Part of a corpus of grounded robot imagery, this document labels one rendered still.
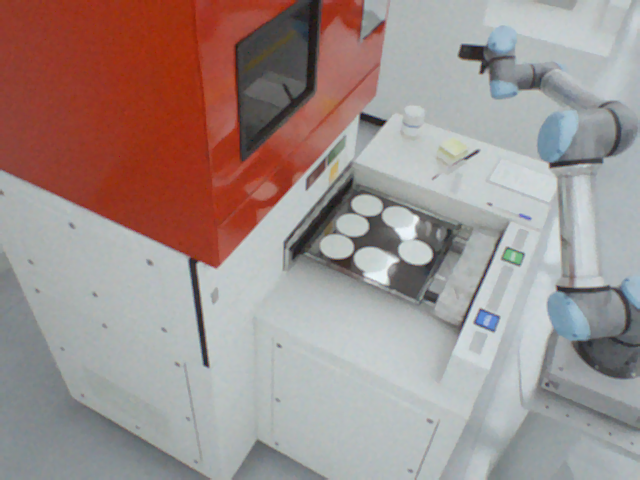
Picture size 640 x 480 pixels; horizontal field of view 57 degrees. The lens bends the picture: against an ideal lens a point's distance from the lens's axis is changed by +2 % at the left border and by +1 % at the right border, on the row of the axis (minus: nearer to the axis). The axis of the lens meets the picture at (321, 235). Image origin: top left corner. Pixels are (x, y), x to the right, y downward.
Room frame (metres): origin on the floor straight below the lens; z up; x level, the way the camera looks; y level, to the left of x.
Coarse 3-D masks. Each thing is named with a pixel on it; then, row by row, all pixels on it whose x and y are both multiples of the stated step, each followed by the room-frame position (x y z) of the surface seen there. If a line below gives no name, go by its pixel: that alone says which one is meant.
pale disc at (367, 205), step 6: (360, 198) 1.44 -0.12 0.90; (366, 198) 1.44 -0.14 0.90; (372, 198) 1.44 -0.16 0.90; (354, 204) 1.41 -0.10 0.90; (360, 204) 1.41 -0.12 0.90; (366, 204) 1.41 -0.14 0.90; (372, 204) 1.41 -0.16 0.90; (378, 204) 1.42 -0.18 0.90; (360, 210) 1.38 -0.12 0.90; (366, 210) 1.38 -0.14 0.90; (372, 210) 1.39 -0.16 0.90; (378, 210) 1.39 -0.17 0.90
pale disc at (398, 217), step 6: (384, 210) 1.39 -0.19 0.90; (390, 210) 1.39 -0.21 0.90; (396, 210) 1.40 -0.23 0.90; (402, 210) 1.40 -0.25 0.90; (408, 210) 1.40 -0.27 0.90; (384, 216) 1.36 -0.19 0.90; (390, 216) 1.36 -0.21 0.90; (396, 216) 1.37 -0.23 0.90; (402, 216) 1.37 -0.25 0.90; (408, 216) 1.37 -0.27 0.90; (390, 222) 1.34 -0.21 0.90; (396, 222) 1.34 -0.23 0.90; (402, 222) 1.34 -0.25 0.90; (408, 222) 1.34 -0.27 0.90
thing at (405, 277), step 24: (360, 192) 1.47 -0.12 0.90; (336, 216) 1.34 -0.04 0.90; (360, 216) 1.35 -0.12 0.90; (432, 216) 1.38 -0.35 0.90; (360, 240) 1.24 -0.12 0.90; (384, 240) 1.25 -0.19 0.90; (408, 240) 1.26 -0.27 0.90; (432, 240) 1.27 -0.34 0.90; (336, 264) 1.14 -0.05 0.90; (408, 264) 1.16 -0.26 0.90; (432, 264) 1.17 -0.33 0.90; (408, 288) 1.07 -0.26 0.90
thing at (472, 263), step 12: (468, 252) 1.25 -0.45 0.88; (480, 252) 1.26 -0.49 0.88; (492, 252) 1.27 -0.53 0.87; (456, 264) 1.20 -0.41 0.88; (468, 264) 1.20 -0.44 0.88; (480, 264) 1.21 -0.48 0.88; (456, 276) 1.15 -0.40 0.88; (468, 276) 1.16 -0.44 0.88; (480, 276) 1.16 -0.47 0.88; (468, 300) 1.06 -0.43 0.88; (444, 312) 1.01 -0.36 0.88; (456, 324) 0.99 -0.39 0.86
